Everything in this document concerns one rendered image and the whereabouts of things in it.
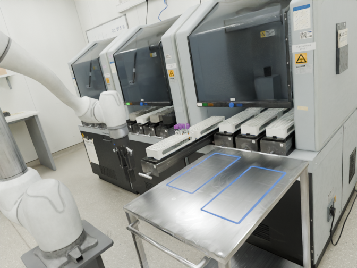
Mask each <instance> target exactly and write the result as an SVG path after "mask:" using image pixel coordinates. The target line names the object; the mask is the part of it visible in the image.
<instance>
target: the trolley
mask: <svg viewBox="0 0 357 268"><path fill-rule="evenodd" d="M308 165H309V161H305V160H298V159H294V158H287V157H280V156H274V155H266V154H259V153H253V152H246V151H241V150H234V149H228V148H221V147H216V148H215V149H213V150H211V151H210V152H208V153H207V154H205V155H204V156H202V157H200V158H199V159H197V160H196V161H194V162H192V163H191V164H189V165H188V166H186V167H185V168H183V169H181V170H180V171H178V172H176V173H175V174H174V175H172V176H170V177H169V178H167V179H166V180H164V181H162V182H161V183H159V184H158V185H156V186H154V187H153V188H151V189H149V190H148V191H146V192H145V193H143V194H142V195H140V196H139V197H137V198H136V199H134V200H132V201H131V202H129V203H127V204H126V205H124V206H123V209H124V211H125V213H126V217H127V221H128V224H129V225H128V226H127V227H126V228H127V230H129V231H130V232H131V235H132V238H133V242H134V246H135V249H136V252H137V256H138V260H139V263H140V267H141V268H149V265H148V262H147V258H146V254H145V250H144V247H143V243H142V240H141V239H143V240H145V241H146V242H148V243H150V244H151V245H153V246H155V247H156V248H158V249H159V250H161V251H163V252H164V253H166V254H167V255H169V256H171V257H172V258H174V259H176V260H177V261H179V262H180V263H182V264H184V265H185V266H187V267H189V268H311V259H310V219H309V178H308ZM299 176H300V184H301V212H302V241H303V267H302V266H300V265H297V264H295V263H293V262H290V261H288V260H286V259H284V258H281V257H279V256H277V255H274V254H272V253H270V252H267V251H265V250H263V249H260V248H258V247H256V246H253V245H251V244H249V243H247V242H245V241H246V240H247V238H248V237H249V236H250V235H251V234H252V233H253V231H254V230H255V229H256V227H257V226H258V225H259V224H260V223H261V221H262V220H263V219H264V218H265V217H266V216H267V214H268V213H269V212H270V211H271V210H272V209H273V207H274V206H275V205H276V204H277V203H278V201H279V200H280V199H281V198H282V197H283V196H284V194H285V193H286V192H287V191H288V190H289V188H290V187H291V186H292V184H293V183H294V182H295V181H296V180H297V179H298V177H299ZM135 217H137V218H138V219H140V220H142V221H144V222H146V223H148V224H150V225H152V226H153V227H155V228H157V229H159V230H161V231H162V232H164V233H166V234H168V235H170V236H172V237H174V238H176V239H177V240H179V241H181V242H183V243H185V244H187V245H189V246H191V247H193V248H194V249H196V250H198V251H200V252H202V253H204V254H206V255H208V256H209V257H210V258H208V257H207V256H204V257H203V259H202V260H201V261H200V262H199V263H198V265H195V264H193V263H191V262H190V261H188V260H187V259H185V258H183V257H182V256H180V255H178V254H176V253H175V252H173V251H171V250H170V249H168V248H166V247H164V246H163V245H161V244H159V243H158V242H156V241H154V240H152V239H151V238H149V237H147V236H146V235H144V234H143V233H141V232H139V228H138V224H140V221H139V220H138V219H137V220H136V218H135Z"/></svg>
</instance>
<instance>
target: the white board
mask: <svg viewBox="0 0 357 268"><path fill-rule="evenodd" d="M126 29H129V25H128V21H127V18H126V14H123V15H120V16H118V17H116V18H114V19H111V20H109V21H107V22H104V23H102V24H100V25H98V26H95V27H93V28H91V29H88V30H86V31H85V32H86V36H87V40H88V43H90V42H92V41H97V40H106V39H109V38H112V37H115V36H118V35H119V34H120V33H122V32H123V31H124V30H126Z"/></svg>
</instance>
